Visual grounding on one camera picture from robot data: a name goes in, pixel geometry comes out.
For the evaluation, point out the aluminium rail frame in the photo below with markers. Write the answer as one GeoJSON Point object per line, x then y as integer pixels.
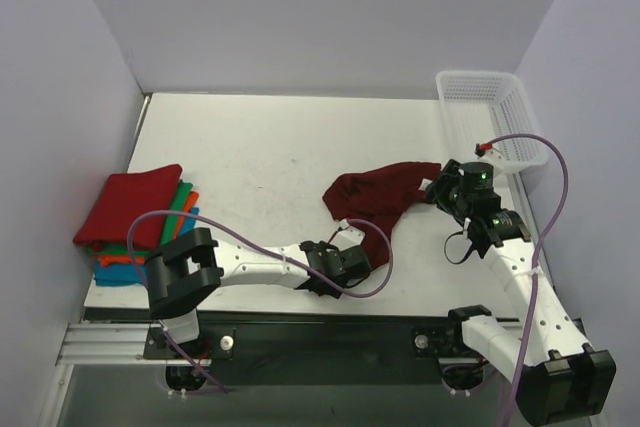
{"type": "Point", "coordinates": [89, 343]}

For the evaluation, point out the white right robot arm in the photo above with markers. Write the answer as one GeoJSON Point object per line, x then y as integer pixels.
{"type": "Point", "coordinates": [554, 371]}

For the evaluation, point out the white plastic basket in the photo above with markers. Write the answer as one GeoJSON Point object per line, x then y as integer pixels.
{"type": "Point", "coordinates": [478, 106]}

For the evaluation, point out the folded blue t shirt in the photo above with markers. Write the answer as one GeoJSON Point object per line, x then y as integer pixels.
{"type": "Point", "coordinates": [125, 274]}

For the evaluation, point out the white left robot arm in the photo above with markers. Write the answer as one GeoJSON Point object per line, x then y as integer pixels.
{"type": "Point", "coordinates": [184, 272]}

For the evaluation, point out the dark red t shirt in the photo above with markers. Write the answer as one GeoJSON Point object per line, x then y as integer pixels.
{"type": "Point", "coordinates": [381, 197]}

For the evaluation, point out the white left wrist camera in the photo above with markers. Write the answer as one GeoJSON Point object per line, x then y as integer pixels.
{"type": "Point", "coordinates": [347, 236]}

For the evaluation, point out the folded red t shirt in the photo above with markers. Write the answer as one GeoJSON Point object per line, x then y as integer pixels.
{"type": "Point", "coordinates": [124, 198]}

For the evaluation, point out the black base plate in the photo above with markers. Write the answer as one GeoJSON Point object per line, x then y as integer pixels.
{"type": "Point", "coordinates": [268, 349]}

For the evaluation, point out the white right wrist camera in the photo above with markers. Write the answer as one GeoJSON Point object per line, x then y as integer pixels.
{"type": "Point", "coordinates": [487, 153]}

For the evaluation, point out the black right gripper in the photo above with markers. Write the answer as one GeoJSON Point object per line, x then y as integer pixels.
{"type": "Point", "coordinates": [440, 187]}

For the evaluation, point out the folded orange t shirt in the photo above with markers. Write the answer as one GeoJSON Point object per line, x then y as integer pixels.
{"type": "Point", "coordinates": [173, 226]}

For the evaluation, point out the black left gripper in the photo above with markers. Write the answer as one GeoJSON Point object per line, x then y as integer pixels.
{"type": "Point", "coordinates": [357, 261]}

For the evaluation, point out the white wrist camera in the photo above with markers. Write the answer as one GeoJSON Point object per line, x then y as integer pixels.
{"type": "Point", "coordinates": [487, 153]}
{"type": "Point", "coordinates": [347, 236]}

